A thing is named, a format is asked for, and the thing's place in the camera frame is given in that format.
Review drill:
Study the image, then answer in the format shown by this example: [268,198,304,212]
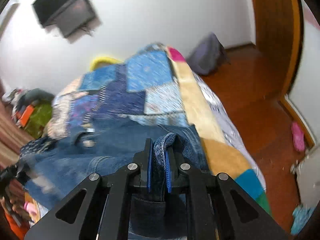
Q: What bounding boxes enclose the blue denim jeans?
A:
[20,119,208,239]

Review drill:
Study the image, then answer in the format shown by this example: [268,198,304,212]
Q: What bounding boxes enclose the orange sleeve forearm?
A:
[4,212,30,240]

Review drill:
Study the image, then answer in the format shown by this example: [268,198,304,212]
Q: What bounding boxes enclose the left hand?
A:
[1,197,30,221]

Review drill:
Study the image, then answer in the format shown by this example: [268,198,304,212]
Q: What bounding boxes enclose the navy patterned folded garment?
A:
[20,136,56,158]

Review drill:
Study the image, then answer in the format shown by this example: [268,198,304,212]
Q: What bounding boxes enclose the colourful fleece blanket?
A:
[165,47,271,213]

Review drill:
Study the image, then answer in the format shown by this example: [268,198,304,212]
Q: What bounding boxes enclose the teal cloth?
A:
[291,205,315,236]

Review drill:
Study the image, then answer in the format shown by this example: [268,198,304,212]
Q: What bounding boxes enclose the orange box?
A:
[19,105,34,127]

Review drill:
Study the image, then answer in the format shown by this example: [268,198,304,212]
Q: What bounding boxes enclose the grey plush pillow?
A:
[17,88,55,106]

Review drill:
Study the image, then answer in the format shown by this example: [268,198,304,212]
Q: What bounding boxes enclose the pink croc shoe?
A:
[291,122,305,152]

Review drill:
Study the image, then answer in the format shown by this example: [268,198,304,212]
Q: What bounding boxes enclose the blue patchwork bedspread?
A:
[47,43,188,139]

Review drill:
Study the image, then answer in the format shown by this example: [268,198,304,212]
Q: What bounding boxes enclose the yellow pillow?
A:
[89,56,121,71]

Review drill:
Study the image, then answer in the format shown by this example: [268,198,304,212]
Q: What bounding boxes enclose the grey backpack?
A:
[186,33,229,75]

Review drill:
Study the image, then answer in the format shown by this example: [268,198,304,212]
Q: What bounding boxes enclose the small wall monitor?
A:
[55,0,96,38]

